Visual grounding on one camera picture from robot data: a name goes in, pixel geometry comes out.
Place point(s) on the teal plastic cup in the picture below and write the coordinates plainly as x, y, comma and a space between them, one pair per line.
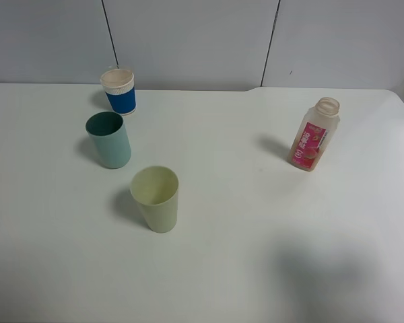
109, 136

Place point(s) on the light green plastic cup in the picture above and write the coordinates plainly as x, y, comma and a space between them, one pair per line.
155, 190

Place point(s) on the pink label drink bottle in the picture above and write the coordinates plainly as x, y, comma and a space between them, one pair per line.
315, 132

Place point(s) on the blue paper cup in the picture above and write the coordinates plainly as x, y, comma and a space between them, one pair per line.
119, 86

